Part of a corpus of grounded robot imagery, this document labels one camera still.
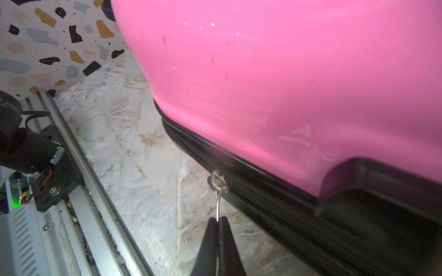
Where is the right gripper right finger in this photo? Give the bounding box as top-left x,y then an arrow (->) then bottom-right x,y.
218,216 -> 246,276

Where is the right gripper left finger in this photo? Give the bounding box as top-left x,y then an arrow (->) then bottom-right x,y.
191,217 -> 218,276

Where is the silver zipper pull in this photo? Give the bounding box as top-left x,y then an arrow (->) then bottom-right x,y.
210,169 -> 229,222

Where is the pink hard-shell suitcase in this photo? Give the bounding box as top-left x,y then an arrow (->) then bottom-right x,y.
102,1 -> 442,276

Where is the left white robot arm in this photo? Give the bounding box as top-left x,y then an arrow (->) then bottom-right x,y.
1,92 -> 58,174

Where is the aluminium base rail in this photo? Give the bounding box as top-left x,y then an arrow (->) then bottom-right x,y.
1,91 -> 152,276

